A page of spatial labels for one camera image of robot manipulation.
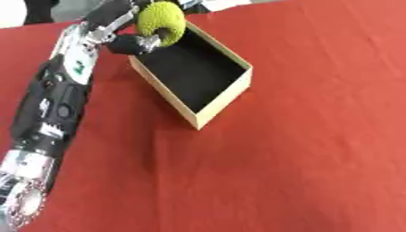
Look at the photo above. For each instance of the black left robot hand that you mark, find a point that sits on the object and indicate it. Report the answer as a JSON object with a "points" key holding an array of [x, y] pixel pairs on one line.
{"points": [[108, 18]]}

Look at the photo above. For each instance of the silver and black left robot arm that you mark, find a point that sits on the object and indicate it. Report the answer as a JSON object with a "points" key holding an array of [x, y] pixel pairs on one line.
{"points": [[53, 111]]}

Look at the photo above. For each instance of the tan cardboard box black inside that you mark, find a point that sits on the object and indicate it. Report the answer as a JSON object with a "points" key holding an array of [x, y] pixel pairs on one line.
{"points": [[194, 71]]}

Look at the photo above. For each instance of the black chair leg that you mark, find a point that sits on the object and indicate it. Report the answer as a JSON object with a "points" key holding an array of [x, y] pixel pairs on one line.
{"points": [[38, 10]]}

